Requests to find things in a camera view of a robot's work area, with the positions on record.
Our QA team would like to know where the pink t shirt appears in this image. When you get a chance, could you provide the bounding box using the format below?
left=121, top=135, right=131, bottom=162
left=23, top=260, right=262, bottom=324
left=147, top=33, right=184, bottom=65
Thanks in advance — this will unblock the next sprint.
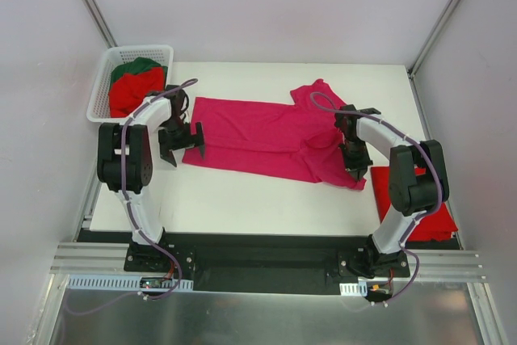
left=183, top=79, right=366, bottom=191

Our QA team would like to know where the white perforated plastic basket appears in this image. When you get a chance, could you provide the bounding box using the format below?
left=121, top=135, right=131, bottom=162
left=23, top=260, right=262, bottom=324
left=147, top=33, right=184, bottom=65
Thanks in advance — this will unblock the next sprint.
left=86, top=44, right=174, bottom=123

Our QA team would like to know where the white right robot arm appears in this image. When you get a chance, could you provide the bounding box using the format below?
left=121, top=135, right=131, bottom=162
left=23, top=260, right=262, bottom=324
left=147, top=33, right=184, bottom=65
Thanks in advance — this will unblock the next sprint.
left=334, top=105, right=449, bottom=276

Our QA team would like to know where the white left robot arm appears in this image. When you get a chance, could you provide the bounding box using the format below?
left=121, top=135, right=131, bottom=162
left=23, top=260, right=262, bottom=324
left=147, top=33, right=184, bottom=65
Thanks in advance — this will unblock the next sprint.
left=97, top=78, right=205, bottom=271

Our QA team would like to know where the red t shirt in basket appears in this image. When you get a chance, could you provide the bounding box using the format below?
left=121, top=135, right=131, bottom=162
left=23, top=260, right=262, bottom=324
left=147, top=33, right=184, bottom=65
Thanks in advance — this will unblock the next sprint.
left=108, top=67, right=167, bottom=118

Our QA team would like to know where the green t shirt in basket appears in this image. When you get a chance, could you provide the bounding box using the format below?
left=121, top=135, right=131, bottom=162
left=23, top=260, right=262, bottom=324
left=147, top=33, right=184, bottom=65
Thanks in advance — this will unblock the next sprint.
left=110, top=57, right=168, bottom=84

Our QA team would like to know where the folded red t shirt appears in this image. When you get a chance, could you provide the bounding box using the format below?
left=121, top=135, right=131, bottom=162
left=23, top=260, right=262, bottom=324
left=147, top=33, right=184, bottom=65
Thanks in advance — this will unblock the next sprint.
left=371, top=165, right=459, bottom=242

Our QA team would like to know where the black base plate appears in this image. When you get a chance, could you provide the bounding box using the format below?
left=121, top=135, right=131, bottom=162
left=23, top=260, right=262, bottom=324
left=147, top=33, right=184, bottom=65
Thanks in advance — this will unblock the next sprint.
left=81, top=230, right=421, bottom=295

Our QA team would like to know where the left aluminium frame post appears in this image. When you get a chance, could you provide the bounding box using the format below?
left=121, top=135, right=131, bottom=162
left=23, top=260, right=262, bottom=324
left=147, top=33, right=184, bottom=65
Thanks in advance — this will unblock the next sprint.
left=82, top=0, right=118, bottom=66

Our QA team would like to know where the aluminium frame post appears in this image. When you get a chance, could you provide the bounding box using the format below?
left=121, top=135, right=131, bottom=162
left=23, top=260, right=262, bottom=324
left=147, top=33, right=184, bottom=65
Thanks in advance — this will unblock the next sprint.
left=82, top=0, right=118, bottom=66
left=408, top=0, right=490, bottom=78

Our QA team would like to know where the right aluminium frame post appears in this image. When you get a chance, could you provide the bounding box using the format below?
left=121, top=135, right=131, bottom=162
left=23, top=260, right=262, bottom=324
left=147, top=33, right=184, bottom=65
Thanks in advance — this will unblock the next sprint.
left=408, top=0, right=490, bottom=78

